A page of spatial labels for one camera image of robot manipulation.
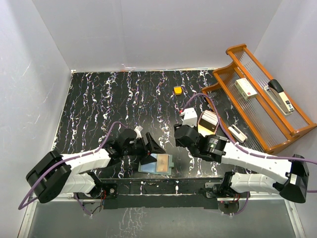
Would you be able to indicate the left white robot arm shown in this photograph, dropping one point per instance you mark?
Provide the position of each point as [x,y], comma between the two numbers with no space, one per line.
[59,173]

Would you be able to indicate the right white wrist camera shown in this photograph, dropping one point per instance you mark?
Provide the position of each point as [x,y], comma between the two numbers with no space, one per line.
[189,117]

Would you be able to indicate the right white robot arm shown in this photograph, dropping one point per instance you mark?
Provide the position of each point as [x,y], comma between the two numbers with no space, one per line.
[287,177]

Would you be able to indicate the gold credit card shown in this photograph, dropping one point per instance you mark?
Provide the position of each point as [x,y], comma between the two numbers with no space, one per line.
[162,163]

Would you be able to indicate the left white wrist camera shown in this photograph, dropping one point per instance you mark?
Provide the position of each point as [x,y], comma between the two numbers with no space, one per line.
[138,130]

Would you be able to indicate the white staple box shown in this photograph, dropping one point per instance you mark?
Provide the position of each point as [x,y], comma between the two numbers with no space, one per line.
[245,88]

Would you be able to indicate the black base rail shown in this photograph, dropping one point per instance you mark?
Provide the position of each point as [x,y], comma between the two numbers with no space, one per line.
[157,193]

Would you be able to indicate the wooden tiered shelf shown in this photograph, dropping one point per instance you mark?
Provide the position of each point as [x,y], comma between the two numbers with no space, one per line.
[272,128]

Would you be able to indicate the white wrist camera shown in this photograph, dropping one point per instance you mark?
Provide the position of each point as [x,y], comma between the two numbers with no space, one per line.
[189,117]
[138,130]

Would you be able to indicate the black beige stapler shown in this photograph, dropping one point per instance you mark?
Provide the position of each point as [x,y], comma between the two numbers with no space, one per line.
[277,94]

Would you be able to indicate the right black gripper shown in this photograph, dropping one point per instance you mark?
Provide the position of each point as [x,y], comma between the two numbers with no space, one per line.
[179,144]

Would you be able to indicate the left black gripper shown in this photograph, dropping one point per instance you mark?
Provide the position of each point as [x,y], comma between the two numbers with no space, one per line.
[152,147]

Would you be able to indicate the yellow small block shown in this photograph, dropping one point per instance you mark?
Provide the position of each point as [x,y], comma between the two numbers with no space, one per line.
[177,90]

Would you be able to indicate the green card holder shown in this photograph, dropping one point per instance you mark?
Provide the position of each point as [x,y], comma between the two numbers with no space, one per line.
[151,167]

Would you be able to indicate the wooden tray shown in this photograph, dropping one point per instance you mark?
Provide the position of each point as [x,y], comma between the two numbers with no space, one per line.
[205,128]

